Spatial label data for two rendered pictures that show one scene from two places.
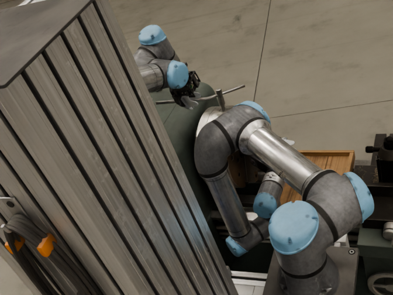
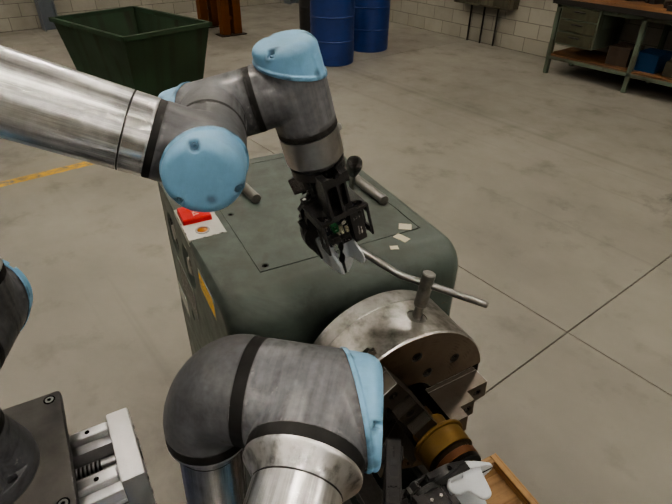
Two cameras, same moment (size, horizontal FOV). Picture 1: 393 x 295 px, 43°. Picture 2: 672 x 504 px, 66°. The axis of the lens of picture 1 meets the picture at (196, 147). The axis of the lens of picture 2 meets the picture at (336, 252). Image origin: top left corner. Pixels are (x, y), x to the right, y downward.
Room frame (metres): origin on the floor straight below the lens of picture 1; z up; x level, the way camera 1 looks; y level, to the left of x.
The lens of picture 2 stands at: (0.91, -0.33, 1.81)
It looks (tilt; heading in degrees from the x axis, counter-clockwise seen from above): 34 degrees down; 28
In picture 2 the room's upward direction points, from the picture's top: 1 degrees clockwise
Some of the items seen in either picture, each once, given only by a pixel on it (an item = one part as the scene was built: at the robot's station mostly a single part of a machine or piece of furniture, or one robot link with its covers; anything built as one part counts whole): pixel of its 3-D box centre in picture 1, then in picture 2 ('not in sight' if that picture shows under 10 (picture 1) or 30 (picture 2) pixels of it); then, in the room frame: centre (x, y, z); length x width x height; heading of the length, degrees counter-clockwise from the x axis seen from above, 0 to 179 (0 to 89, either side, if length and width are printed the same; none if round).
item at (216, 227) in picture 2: not in sight; (201, 231); (1.60, 0.35, 1.23); 0.13 x 0.08 x 0.06; 55
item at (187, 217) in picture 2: not in sight; (194, 215); (1.61, 0.37, 1.26); 0.06 x 0.06 x 0.02; 55
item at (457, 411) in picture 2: not in sight; (460, 392); (1.57, -0.24, 1.09); 0.12 x 0.11 x 0.05; 145
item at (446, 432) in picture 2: not in sight; (444, 448); (1.45, -0.25, 1.08); 0.09 x 0.09 x 0.09; 55
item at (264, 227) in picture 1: (269, 222); not in sight; (1.19, -0.14, 0.98); 0.11 x 0.08 x 0.11; 107
